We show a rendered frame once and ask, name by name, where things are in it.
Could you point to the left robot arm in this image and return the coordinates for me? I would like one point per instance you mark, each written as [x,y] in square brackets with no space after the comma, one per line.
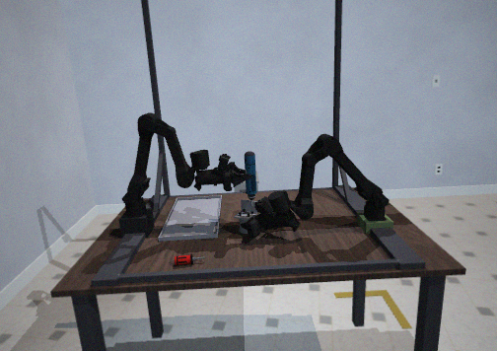
[303,206]

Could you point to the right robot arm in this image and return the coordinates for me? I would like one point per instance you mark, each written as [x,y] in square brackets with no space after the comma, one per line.
[184,173]

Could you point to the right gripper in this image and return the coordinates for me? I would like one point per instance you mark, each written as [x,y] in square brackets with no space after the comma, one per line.
[234,176]

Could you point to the red screwdriver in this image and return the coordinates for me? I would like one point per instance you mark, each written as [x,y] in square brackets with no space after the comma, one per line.
[185,259]

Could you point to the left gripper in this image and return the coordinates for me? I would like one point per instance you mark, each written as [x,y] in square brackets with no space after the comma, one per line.
[254,225]

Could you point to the blue electric screwdriver barrel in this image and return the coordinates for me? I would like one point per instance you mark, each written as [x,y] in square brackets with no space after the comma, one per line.
[250,169]

